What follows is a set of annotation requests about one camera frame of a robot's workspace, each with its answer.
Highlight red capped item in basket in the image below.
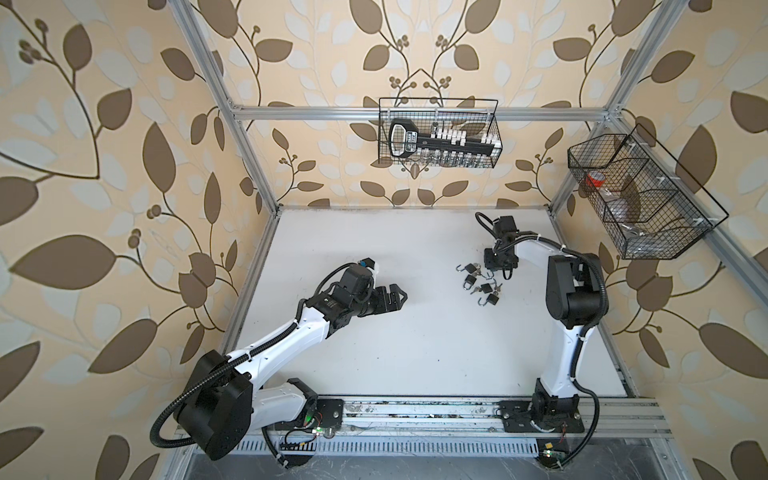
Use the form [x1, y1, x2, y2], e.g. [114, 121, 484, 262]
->
[585, 170, 606, 190]

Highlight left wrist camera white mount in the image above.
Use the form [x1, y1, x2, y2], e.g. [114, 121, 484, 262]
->
[358, 258, 379, 277]

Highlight black tool set in basket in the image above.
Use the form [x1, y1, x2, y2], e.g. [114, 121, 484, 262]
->
[384, 118, 502, 161]

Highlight back wall wire basket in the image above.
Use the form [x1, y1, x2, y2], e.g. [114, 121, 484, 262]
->
[377, 96, 503, 169]

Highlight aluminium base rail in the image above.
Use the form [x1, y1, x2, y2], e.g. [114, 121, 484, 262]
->
[227, 396, 672, 458]

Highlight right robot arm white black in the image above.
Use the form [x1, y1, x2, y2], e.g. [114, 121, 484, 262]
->
[475, 212, 608, 433]

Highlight right wall wire basket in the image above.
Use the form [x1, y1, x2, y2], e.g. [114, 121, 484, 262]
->
[567, 124, 729, 260]

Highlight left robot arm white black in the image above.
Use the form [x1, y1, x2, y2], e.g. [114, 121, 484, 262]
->
[149, 258, 408, 468]

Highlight wall wire basket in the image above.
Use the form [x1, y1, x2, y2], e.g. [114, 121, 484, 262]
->
[567, 124, 729, 260]
[377, 96, 503, 169]

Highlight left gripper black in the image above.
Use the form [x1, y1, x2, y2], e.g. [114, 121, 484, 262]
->
[349, 282, 410, 317]

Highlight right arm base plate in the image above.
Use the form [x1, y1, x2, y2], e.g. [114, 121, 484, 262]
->
[498, 399, 586, 435]

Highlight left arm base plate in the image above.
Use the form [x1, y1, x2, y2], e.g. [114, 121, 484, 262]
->
[263, 398, 346, 433]

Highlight aluminium frame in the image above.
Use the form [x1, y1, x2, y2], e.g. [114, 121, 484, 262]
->
[161, 0, 768, 480]

